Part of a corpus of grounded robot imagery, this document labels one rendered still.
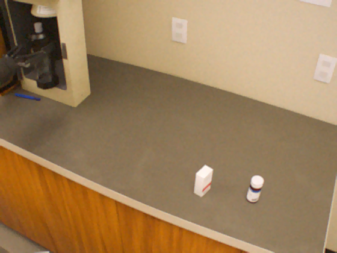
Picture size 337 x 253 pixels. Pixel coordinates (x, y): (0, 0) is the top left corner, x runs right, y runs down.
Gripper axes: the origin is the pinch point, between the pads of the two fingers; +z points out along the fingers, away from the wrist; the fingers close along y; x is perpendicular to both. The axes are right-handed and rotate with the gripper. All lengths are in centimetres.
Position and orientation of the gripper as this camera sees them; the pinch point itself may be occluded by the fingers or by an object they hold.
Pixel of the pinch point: (40, 45)
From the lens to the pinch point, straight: 147.3
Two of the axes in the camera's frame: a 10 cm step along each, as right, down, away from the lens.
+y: -9.0, -3.0, 3.3
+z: 4.4, -5.6, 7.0
